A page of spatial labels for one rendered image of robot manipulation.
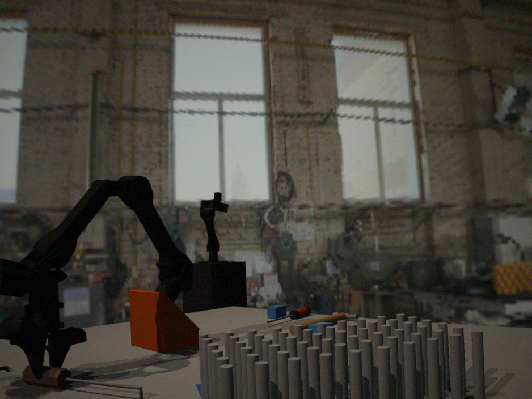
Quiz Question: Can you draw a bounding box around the wooden-handled hammer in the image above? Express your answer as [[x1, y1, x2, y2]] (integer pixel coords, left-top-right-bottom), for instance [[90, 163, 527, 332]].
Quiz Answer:
[[289, 312, 358, 335]]

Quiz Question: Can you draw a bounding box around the blue block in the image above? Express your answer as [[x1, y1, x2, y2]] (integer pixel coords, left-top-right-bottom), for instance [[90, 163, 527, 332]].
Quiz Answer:
[[308, 322, 334, 333], [267, 305, 286, 319]]

